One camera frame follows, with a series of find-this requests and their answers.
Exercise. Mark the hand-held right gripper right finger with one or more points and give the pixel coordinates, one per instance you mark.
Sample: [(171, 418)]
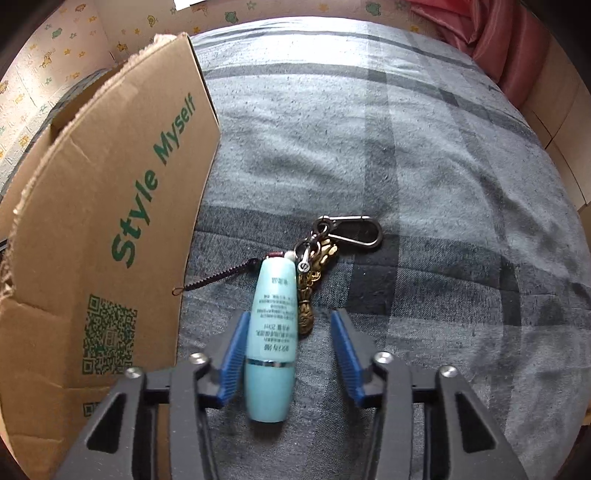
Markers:
[(348, 360)]

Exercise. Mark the teal cosmetic bottle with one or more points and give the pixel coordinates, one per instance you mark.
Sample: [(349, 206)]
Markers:
[(270, 332)]

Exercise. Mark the bright window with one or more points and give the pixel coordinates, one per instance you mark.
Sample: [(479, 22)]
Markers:
[(187, 2)]

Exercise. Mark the brown cardboard box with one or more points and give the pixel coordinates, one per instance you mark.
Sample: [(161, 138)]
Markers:
[(115, 184)]

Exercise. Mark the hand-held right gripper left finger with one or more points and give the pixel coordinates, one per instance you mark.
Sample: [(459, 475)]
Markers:
[(231, 364)]

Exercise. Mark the beige cabinet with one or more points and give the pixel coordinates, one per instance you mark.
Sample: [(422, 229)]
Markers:
[(563, 138)]

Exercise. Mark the pink curtain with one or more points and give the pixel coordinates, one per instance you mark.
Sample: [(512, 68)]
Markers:
[(489, 41)]

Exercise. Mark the grey plaid blanket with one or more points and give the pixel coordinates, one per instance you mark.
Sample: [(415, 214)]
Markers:
[(415, 184)]

